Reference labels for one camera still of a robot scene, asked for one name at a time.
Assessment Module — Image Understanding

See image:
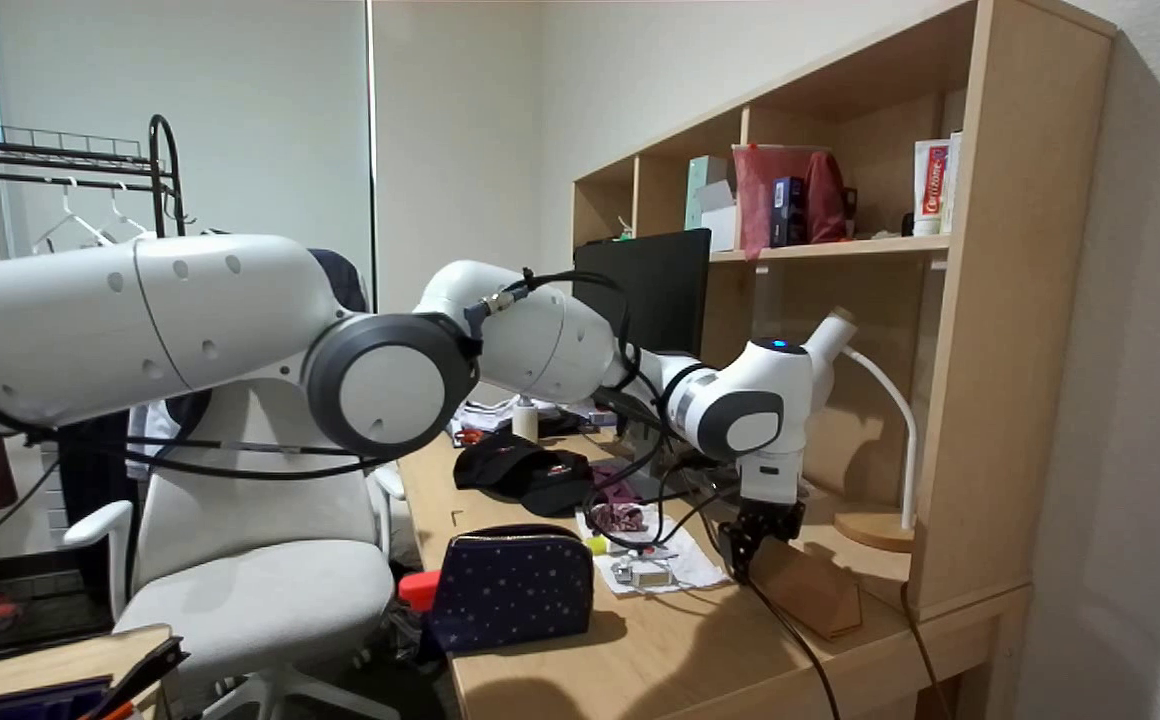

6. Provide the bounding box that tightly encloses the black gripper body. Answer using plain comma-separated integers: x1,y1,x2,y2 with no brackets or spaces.
720,495,812,553

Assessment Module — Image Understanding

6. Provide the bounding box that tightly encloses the small cardboard box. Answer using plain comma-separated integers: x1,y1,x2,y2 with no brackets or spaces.
743,535,867,641

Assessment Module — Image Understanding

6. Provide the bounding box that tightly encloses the red plastic object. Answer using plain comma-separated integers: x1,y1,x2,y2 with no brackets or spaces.
398,567,448,617

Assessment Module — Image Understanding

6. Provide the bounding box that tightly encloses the purple cloth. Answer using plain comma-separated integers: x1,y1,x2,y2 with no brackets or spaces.
587,472,653,535

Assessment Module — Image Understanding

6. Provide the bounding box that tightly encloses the white gooseneck desk lamp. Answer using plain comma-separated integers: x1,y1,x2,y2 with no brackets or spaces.
804,309,925,553

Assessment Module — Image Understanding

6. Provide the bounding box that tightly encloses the navy star print pouch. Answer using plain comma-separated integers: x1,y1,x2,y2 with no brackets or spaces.
426,519,599,654

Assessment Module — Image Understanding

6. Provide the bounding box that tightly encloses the black cap with red logo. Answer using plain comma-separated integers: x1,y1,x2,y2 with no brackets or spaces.
452,435,595,519

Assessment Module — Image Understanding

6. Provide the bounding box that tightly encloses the small white desk bottle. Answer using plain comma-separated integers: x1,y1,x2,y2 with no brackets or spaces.
509,395,545,445

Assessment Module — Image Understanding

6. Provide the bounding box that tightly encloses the black computer monitor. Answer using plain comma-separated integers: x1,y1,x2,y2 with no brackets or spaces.
570,225,715,432

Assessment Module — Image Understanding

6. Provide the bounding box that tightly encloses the white patterned cloth pile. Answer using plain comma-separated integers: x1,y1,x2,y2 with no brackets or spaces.
452,395,572,450

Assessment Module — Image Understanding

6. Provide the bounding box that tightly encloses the wooden shelf unit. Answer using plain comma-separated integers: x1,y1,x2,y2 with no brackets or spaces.
570,0,1121,622

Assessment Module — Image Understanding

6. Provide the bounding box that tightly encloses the small black box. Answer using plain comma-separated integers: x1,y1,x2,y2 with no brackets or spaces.
768,173,812,250

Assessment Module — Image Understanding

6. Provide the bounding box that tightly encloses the red bag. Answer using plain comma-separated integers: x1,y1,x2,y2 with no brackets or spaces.
729,140,862,256

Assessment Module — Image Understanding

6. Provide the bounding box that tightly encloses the white green book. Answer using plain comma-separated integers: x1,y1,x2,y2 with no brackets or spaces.
682,152,743,256

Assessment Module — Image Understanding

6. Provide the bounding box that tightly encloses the white red card box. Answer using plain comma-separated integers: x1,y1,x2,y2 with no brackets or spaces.
913,128,967,244

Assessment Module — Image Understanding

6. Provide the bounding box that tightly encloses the white office chair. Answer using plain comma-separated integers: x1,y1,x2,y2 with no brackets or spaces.
59,376,404,720

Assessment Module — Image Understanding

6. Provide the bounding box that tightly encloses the grey vertical pole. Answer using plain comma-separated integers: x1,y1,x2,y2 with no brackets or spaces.
360,0,385,293

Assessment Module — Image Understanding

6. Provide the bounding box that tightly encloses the black clothes rack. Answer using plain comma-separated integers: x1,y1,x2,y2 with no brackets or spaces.
0,110,194,250

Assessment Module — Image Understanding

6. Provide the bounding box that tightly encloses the wooden floor box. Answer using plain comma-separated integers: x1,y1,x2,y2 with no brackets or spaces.
0,618,194,720

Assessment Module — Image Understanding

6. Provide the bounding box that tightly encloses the white clothes hanger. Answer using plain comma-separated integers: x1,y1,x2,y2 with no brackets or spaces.
30,176,115,256
104,183,164,247

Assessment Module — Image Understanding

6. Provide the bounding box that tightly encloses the dark storage box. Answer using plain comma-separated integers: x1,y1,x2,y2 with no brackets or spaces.
0,535,125,673

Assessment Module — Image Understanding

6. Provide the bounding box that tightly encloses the black power cable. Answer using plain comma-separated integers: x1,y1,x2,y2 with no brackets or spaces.
737,573,840,720

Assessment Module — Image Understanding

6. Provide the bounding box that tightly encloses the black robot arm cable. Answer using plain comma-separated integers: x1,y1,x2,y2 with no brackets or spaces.
473,263,774,553

